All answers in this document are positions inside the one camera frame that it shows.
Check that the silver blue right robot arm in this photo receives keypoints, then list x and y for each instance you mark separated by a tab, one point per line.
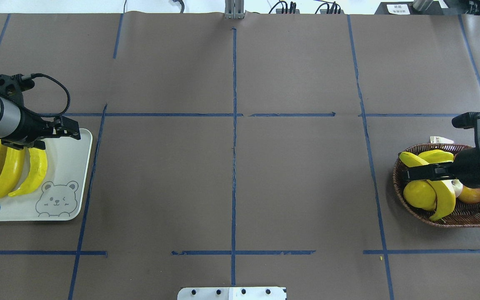
465	167

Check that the dark purple mango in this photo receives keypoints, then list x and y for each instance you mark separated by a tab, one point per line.
470	195

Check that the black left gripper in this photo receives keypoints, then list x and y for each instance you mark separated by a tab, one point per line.
30	126

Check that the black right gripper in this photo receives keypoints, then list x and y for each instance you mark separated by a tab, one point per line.
469	165

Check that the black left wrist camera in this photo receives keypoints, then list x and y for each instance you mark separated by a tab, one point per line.
12	87

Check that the paper price tag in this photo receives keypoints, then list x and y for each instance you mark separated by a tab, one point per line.
435	139

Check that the yellow lemon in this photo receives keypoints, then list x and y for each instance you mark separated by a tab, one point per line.
420	194

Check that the white rectangular tray plate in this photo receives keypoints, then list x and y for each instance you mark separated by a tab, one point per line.
59	197

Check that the aluminium frame post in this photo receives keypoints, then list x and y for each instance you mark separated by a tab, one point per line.
234	9

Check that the brown wicker basket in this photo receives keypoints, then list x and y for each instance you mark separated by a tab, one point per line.
464	215

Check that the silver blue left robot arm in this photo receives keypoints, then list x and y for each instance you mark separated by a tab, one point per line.
43	165

